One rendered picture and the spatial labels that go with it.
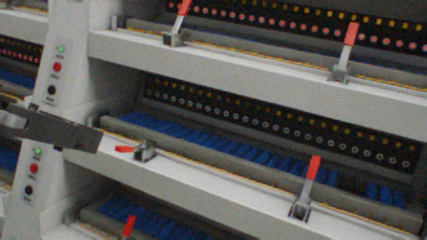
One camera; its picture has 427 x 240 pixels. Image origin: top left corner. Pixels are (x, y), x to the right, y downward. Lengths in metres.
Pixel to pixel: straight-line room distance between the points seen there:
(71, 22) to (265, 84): 0.37
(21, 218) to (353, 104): 0.62
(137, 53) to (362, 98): 0.35
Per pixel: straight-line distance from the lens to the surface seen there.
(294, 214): 0.51
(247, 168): 0.56
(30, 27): 0.77
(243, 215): 0.51
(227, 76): 0.51
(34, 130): 0.33
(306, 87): 0.48
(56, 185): 0.70
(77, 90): 0.66
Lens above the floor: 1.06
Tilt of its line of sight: 4 degrees down
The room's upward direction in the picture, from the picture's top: 15 degrees clockwise
